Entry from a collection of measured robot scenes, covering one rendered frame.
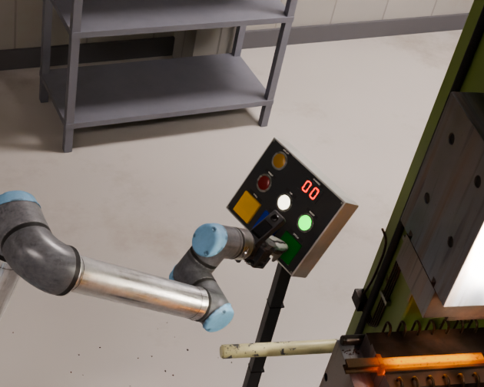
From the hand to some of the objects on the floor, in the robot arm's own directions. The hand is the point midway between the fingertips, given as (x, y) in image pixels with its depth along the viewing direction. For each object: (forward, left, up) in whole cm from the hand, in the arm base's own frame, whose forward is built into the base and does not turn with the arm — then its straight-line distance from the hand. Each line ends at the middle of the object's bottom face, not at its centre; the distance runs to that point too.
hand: (286, 244), depth 264 cm
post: (+12, +12, -102) cm, 104 cm away
